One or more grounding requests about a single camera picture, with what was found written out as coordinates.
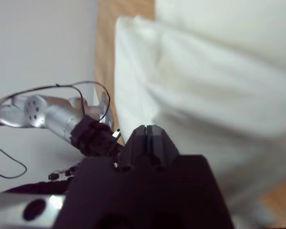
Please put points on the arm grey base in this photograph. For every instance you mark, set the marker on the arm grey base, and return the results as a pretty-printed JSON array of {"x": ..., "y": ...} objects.
[{"x": 107, "y": 114}]

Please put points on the white t-shirt with small logo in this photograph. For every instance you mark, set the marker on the white t-shirt with small logo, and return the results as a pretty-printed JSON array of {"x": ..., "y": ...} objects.
[{"x": 193, "y": 95}]

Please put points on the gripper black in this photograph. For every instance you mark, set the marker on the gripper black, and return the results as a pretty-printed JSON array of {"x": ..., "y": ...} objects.
[{"x": 93, "y": 138}]

